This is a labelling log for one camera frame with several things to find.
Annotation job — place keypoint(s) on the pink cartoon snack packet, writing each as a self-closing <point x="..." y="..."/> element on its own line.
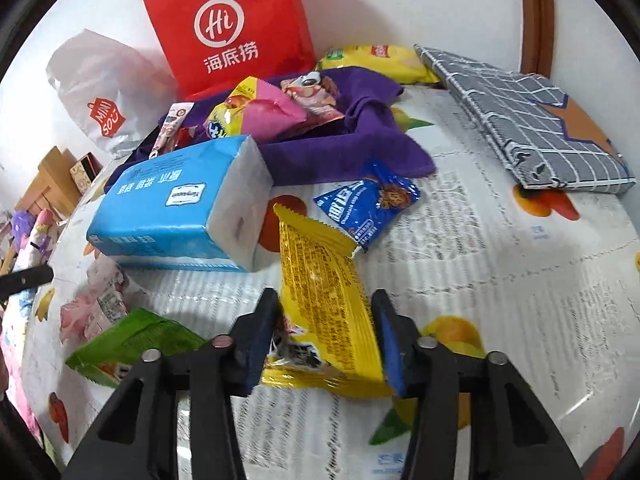
<point x="310" y="92"/>

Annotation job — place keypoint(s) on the red snack packet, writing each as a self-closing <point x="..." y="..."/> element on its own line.
<point x="186" y="136"/>

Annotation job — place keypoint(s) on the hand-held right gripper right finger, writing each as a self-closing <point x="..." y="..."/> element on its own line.
<point x="395" y="360"/>

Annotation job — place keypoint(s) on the yellow chips bag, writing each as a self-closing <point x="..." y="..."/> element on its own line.
<point x="370" y="62"/>

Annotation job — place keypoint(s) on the white snack packet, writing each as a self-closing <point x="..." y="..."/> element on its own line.
<point x="107" y="300"/>

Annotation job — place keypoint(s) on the red paper bag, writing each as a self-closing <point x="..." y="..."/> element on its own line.
<point x="225" y="35"/>

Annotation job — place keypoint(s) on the white plastic bag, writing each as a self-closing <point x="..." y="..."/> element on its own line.
<point x="100" y="90"/>

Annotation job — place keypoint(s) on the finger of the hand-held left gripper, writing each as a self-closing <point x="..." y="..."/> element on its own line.
<point x="25" y="279"/>

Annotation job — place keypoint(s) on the fruit print tablecloth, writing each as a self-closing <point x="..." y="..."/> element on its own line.
<point x="500" y="285"/>

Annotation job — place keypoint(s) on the pink and yellow snack packet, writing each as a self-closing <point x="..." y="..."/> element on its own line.
<point x="250" y="115"/>

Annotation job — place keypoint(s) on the cartoon print quilt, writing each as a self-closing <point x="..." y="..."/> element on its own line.
<point x="35" y="235"/>

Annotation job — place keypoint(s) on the long white-pink cartoon packet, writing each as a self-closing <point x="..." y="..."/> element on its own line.
<point x="167" y="130"/>

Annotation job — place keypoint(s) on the purple fabric tray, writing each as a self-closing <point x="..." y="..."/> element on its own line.
<point x="325" y="155"/>

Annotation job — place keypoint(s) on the blue tissue pack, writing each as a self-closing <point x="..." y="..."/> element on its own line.
<point x="165" y="195"/>

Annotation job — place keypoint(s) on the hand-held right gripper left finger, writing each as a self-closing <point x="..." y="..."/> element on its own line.
<point x="257" y="345"/>

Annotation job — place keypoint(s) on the blue snack packet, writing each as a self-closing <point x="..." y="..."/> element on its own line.
<point x="365" y="205"/>

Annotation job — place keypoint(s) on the green snack packet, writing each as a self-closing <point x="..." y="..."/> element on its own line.
<point x="130" y="340"/>

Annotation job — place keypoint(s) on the patterned flat box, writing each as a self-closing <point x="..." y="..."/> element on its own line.
<point x="82" y="172"/>

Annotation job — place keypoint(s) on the grey checked folded cloth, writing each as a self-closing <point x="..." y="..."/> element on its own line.
<point x="525" y="120"/>

